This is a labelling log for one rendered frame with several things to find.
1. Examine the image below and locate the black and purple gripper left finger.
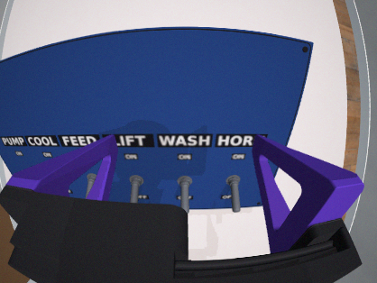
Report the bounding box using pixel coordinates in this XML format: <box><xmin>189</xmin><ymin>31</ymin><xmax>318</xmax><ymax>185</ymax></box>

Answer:
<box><xmin>6</xmin><ymin>134</ymin><xmax>118</xmax><ymax>201</ymax></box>

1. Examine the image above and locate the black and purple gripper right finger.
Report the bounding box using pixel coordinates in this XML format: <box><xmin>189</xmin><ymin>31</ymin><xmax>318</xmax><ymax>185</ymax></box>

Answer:
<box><xmin>252</xmin><ymin>134</ymin><xmax>364</xmax><ymax>253</ymax></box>

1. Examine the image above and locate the dark blue switch console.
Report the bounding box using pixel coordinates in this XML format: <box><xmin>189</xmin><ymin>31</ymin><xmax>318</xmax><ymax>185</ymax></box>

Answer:
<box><xmin>0</xmin><ymin>26</ymin><xmax>314</xmax><ymax>213</ymax></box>

